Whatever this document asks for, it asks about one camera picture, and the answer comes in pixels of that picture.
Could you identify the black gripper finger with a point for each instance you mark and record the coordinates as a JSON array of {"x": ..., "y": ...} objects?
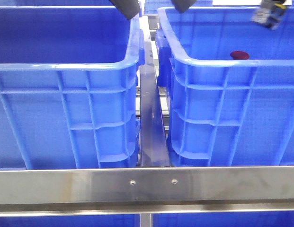
[
  {"x": 129, "y": 8},
  {"x": 183, "y": 5}
]

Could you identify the red push button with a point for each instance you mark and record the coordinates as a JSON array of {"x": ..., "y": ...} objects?
[{"x": 239, "y": 55}]

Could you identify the far tall blue crate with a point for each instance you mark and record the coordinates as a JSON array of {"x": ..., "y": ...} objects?
[{"x": 151, "y": 6}]

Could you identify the blue crate at left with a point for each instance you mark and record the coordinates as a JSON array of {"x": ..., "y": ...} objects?
[{"x": 68, "y": 78}]

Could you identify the large blue plastic crate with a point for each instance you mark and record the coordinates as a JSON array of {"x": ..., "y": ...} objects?
[{"x": 226, "y": 112}]

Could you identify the steel rack centre divider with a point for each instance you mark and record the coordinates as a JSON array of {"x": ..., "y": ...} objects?
[{"x": 154, "y": 151}]

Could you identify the lower left blue crate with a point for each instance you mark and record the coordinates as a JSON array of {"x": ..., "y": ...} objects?
[{"x": 127, "y": 220}]

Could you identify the lower right blue crate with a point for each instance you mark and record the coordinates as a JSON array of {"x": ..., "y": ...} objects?
[{"x": 226, "y": 219}]

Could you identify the steel rack front rail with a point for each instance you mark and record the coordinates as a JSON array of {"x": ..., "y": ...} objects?
[{"x": 146, "y": 190}]

